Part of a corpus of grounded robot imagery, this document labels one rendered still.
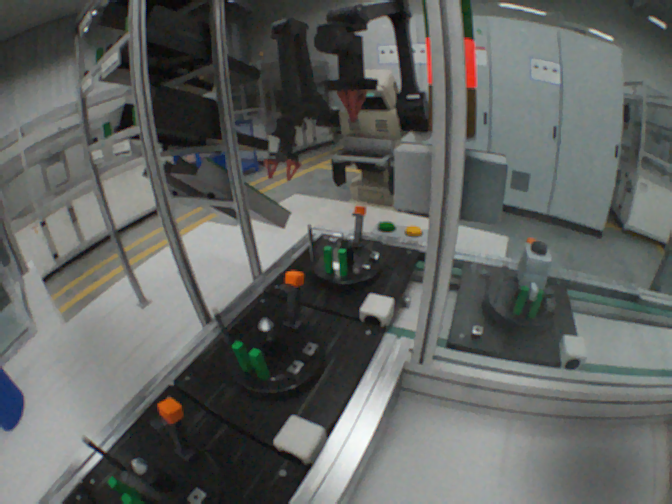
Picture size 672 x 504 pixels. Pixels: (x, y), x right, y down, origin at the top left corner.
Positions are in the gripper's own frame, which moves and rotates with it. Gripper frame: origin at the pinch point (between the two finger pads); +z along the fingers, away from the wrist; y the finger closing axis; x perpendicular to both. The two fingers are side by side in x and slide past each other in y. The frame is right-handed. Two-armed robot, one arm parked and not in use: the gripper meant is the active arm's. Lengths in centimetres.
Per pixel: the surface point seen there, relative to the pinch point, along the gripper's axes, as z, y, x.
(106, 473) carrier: 29, -3, -73
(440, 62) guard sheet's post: -8.1, 23.8, -35.7
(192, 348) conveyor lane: 29, -9, -47
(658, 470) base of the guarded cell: 39, 82, -45
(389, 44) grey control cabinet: -74, -75, 288
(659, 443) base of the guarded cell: 39, 83, -39
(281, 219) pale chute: 22.5, -15.0, -10.4
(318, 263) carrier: 25.6, 0.5, -20.3
